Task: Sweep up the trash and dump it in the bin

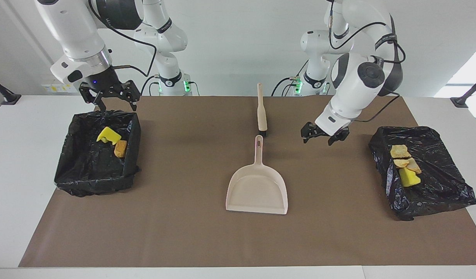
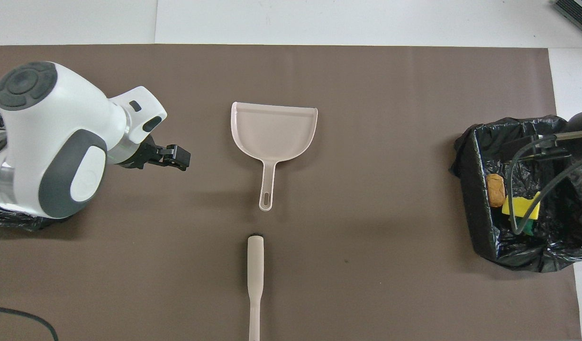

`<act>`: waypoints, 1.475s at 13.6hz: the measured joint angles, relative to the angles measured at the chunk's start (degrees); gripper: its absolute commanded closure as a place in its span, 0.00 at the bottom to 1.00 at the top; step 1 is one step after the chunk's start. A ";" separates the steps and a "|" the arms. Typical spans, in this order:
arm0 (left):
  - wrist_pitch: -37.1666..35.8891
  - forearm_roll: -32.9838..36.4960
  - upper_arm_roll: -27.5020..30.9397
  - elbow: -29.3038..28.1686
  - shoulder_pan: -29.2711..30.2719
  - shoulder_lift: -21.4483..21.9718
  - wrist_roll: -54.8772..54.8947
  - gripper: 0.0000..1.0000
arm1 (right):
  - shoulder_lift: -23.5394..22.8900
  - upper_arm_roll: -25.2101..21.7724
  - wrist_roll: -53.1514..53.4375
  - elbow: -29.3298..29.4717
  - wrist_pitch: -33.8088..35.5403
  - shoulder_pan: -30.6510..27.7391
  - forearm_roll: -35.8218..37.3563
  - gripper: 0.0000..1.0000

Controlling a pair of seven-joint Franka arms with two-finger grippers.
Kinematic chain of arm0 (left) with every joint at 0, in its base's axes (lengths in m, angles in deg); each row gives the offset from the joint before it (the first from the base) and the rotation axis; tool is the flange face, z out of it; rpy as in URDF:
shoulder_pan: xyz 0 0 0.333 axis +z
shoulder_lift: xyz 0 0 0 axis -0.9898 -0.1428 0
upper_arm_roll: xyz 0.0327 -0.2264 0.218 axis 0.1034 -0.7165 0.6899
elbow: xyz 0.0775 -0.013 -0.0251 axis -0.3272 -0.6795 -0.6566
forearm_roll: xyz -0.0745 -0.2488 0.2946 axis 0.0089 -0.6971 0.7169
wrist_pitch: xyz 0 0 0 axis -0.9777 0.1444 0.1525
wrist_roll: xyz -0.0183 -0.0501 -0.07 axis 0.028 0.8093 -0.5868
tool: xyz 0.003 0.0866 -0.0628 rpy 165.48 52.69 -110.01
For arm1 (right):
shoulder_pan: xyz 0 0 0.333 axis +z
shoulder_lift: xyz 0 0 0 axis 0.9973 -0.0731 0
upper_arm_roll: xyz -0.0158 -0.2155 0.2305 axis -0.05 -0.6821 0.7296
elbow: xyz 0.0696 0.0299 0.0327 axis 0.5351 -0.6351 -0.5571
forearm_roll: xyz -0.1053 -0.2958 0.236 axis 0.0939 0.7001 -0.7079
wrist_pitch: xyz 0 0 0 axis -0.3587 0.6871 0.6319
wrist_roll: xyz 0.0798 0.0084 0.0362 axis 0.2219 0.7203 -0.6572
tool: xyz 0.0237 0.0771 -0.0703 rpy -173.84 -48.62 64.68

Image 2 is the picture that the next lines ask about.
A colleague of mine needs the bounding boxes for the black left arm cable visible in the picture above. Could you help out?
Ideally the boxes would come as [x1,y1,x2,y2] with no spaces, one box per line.
[0,305,60,341]

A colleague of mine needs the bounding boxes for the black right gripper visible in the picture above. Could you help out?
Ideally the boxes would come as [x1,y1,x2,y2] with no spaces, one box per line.
[508,134,573,162]

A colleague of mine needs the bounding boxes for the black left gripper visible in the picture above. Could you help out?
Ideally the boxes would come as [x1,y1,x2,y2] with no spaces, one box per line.
[115,135,191,172]

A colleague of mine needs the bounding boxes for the bin wrapped in black bag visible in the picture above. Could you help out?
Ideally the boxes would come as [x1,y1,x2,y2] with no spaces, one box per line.
[0,88,59,233]

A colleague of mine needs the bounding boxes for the brown table mat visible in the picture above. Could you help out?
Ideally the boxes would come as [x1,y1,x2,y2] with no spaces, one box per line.
[0,44,582,341]

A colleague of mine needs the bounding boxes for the grey ribbed device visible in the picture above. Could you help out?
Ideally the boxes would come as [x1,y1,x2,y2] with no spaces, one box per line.
[554,0,582,41]

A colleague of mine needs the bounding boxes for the beige plastic dustpan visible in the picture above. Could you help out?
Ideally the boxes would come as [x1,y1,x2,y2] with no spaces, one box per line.
[231,101,319,212]

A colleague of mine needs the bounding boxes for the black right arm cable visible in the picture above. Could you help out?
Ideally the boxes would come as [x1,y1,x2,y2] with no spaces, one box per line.
[505,137,582,235]

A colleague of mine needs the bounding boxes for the open bin with black liner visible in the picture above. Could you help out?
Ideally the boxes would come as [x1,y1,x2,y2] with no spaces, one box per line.
[450,115,582,273]

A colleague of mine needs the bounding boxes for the beige hand brush black bristles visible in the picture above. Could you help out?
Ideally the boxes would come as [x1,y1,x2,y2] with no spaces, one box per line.
[247,234,265,341]

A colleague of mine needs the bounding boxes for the notched yellow sponge chunk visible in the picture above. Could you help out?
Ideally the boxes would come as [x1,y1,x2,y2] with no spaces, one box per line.
[502,191,542,221]

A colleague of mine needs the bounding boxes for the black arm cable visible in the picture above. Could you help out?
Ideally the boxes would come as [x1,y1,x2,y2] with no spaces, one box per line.
[505,137,582,235]
[0,305,60,341]

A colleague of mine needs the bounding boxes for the brown bread roll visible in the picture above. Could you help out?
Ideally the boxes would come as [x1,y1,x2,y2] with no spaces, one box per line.
[486,173,507,208]

